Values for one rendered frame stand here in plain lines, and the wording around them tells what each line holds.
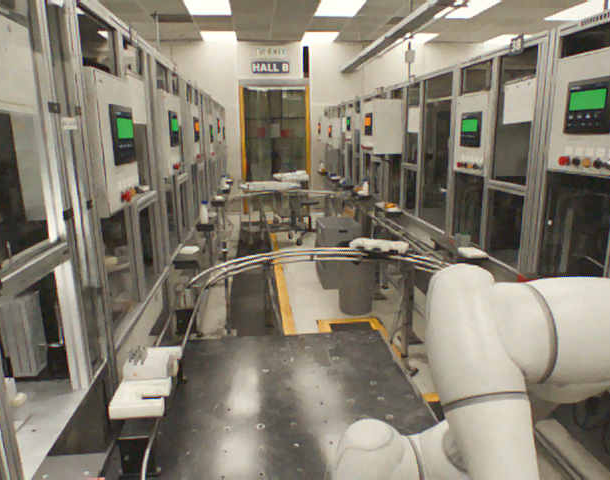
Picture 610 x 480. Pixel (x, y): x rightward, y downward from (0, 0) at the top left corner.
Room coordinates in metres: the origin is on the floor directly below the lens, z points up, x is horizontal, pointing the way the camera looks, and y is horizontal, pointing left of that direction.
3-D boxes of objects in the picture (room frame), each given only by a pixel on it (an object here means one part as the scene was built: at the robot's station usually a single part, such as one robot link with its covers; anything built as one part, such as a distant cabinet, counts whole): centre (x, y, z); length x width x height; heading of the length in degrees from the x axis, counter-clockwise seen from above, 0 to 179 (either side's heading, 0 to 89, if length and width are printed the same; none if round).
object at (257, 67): (9.27, 0.61, 2.82); 0.75 x 0.04 x 0.25; 96
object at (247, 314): (5.68, 0.60, 0.01); 5.85 x 0.59 x 0.01; 6
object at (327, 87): (9.63, -2.44, 1.65); 4.64 x 0.08 x 3.30; 96
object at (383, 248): (2.99, -0.49, 0.84); 0.37 x 0.14 x 0.10; 64
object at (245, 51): (9.32, 0.62, 2.96); 1.23 x 0.08 x 0.68; 96
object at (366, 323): (3.30, -0.41, 0.01); 1.00 x 0.55 x 0.01; 6
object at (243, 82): (9.33, 0.55, 1.31); 1.36 x 0.10 x 2.62; 96
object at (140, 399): (1.30, 0.49, 0.84); 0.36 x 0.14 x 0.10; 6
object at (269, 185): (6.64, 0.49, 0.48); 0.88 x 0.56 x 0.96; 114
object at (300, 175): (7.95, 0.21, 0.48); 0.84 x 0.58 x 0.97; 14
